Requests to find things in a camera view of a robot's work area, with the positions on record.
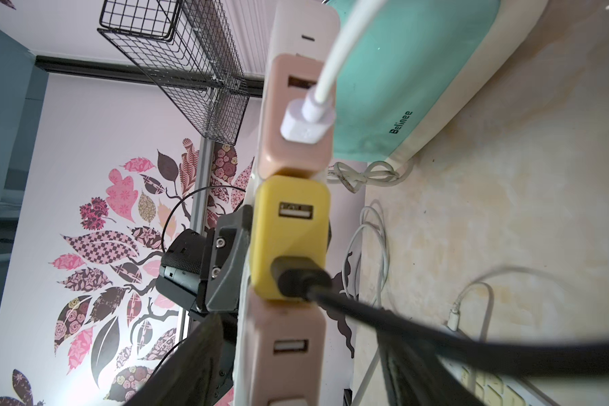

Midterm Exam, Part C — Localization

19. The pink usb charger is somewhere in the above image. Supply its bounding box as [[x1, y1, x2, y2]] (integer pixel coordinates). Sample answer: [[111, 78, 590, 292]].
[[257, 53, 333, 179], [244, 290, 326, 405]]

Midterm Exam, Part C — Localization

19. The aluminium rail left wall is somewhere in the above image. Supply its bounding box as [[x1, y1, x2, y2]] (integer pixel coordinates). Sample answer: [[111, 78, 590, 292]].
[[177, 139, 215, 341]]

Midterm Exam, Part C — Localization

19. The white power strip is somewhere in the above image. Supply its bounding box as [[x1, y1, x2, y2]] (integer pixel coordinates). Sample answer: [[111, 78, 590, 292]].
[[233, 1, 340, 405]]

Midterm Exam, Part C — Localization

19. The mint green toaster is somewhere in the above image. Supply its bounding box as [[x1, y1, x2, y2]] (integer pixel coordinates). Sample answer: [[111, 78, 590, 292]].
[[333, 0, 546, 166]]

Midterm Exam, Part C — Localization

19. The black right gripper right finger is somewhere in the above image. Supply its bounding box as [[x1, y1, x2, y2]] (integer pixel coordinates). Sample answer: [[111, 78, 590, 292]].
[[376, 329, 487, 405]]

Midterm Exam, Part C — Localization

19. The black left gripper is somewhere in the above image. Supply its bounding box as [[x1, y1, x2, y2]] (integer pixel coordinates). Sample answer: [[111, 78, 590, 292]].
[[156, 205, 253, 318]]

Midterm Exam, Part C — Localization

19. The yellow USB charger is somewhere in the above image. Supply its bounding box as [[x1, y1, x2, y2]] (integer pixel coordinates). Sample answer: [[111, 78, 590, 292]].
[[249, 175, 331, 300]]

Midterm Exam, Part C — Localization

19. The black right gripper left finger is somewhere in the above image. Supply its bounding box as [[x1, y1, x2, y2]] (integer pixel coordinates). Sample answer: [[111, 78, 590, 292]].
[[126, 315, 224, 406]]

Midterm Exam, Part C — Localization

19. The black USB cable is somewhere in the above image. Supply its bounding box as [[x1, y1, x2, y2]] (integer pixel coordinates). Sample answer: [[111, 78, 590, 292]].
[[270, 254, 609, 379]]

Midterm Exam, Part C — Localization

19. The black wire basket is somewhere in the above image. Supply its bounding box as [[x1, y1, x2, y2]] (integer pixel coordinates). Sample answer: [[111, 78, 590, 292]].
[[98, 1, 262, 145]]

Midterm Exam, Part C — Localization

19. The yellow wireless keyboard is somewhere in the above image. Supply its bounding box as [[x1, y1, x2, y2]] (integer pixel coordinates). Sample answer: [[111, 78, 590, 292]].
[[440, 358, 559, 406]]

